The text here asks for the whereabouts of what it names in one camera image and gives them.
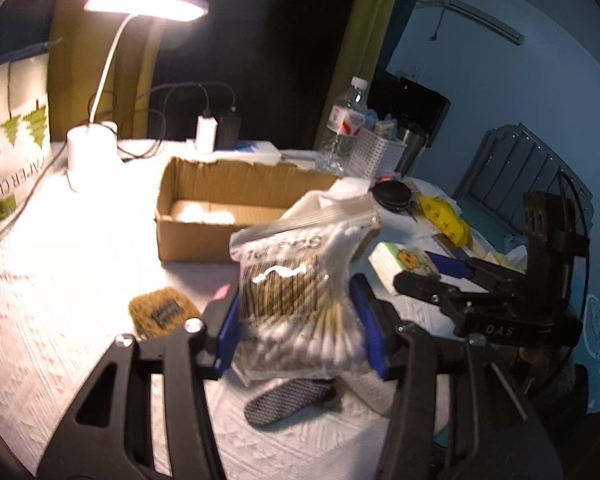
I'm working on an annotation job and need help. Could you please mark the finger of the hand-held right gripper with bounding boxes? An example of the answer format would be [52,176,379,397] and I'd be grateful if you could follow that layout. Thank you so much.
[394,270,482,314]
[425,250,527,292]

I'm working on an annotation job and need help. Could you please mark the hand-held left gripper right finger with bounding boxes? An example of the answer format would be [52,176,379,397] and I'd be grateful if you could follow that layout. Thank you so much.
[349,274,566,480]

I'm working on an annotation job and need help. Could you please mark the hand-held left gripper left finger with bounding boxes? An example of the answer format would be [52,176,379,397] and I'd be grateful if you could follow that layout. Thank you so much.
[35,285,241,480]

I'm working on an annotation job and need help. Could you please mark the clear bag of cotton swabs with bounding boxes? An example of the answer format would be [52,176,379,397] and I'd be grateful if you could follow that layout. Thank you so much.
[230,195,381,386]

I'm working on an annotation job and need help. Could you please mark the cardboard box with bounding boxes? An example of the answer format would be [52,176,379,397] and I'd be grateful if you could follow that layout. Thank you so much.
[155,156,381,263]

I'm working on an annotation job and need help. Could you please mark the person's right forearm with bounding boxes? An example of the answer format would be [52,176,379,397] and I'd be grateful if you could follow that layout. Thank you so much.
[510,350,592,417]

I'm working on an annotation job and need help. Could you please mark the small white green box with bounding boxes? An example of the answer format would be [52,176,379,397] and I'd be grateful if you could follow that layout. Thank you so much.
[369,241,442,295]

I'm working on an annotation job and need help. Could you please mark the yellow packet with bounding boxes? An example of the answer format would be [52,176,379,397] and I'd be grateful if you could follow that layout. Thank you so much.
[417,195,471,247]

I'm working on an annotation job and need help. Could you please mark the brown loofah pad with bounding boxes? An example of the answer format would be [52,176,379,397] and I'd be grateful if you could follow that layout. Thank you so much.
[129,287,202,339]

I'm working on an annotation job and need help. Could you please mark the grey cloth piece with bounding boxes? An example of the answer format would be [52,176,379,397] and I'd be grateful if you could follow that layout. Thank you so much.
[347,375,398,416]

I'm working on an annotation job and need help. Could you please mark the black mesh insole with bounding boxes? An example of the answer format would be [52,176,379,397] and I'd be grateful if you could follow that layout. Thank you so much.
[243,377,340,428]

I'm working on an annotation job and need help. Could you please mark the black round pouch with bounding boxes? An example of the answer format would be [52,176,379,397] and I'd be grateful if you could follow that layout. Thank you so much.
[370,180,410,212]

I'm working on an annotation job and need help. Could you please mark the grey chair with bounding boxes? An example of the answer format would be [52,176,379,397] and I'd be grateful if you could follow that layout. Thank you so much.
[452,122,593,261]

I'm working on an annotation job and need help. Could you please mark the white cotton pads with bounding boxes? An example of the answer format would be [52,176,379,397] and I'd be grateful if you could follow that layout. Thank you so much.
[171,200,236,225]

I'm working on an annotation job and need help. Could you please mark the white foam piece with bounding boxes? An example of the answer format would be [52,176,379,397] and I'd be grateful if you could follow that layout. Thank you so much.
[327,176,371,206]

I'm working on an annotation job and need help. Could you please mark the metal cup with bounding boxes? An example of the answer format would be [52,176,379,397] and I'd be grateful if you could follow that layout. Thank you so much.
[395,125,428,176]

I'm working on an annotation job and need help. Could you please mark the white woven basket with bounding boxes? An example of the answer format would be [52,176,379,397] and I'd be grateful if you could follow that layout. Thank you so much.
[349,122,408,179]

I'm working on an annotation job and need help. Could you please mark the black box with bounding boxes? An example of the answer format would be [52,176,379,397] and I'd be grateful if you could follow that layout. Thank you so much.
[367,76,451,148]

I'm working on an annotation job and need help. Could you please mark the white quilted tablecloth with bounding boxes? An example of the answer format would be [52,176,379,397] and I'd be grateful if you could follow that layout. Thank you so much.
[0,140,481,480]

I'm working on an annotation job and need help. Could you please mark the clear plastic water bottle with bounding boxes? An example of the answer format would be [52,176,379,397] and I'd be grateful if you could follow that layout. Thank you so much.
[316,76,370,173]

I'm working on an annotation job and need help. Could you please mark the blue and white flat box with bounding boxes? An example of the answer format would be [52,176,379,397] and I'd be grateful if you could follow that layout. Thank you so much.
[187,139,281,163]

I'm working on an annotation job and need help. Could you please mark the white charger plug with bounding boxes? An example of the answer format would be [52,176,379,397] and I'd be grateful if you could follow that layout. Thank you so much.
[196,116,217,153]

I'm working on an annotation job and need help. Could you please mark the black power adapter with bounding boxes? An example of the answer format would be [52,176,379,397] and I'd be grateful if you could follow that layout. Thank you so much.
[217,106,242,150]

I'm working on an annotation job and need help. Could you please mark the white desk lamp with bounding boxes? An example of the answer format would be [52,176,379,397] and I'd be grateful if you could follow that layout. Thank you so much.
[66,0,210,193]

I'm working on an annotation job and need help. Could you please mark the white air conditioner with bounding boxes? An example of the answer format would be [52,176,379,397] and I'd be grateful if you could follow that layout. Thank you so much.
[415,0,526,46]

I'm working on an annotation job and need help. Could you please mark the white paper bag green print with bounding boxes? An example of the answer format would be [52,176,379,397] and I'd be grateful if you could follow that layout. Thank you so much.
[0,52,51,226]

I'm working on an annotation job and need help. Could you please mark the black cable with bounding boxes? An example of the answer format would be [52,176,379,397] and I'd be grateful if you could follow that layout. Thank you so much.
[0,142,68,263]
[92,82,237,161]

